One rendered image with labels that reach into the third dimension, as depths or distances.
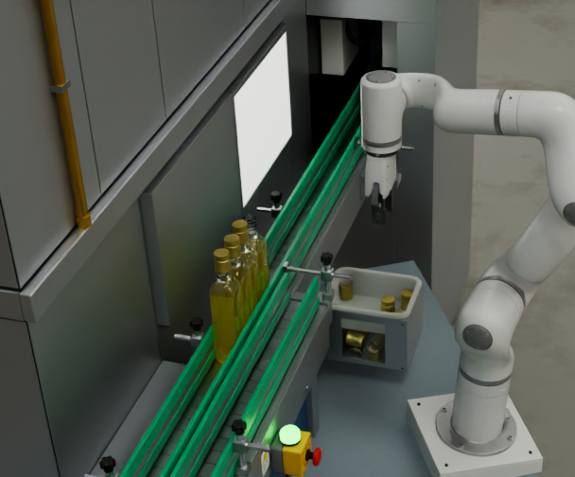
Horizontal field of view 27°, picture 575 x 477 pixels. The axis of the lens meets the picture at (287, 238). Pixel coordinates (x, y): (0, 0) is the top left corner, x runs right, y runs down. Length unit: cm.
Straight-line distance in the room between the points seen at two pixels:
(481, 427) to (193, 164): 89
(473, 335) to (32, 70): 108
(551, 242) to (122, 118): 89
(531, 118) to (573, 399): 203
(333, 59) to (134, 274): 134
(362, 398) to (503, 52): 388
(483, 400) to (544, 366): 163
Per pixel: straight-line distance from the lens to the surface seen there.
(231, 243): 256
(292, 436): 252
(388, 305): 294
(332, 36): 359
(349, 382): 306
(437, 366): 312
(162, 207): 250
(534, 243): 244
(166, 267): 257
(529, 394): 421
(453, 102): 236
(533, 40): 680
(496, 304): 254
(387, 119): 243
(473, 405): 273
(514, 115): 232
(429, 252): 372
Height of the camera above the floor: 272
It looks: 33 degrees down
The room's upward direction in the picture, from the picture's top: 4 degrees counter-clockwise
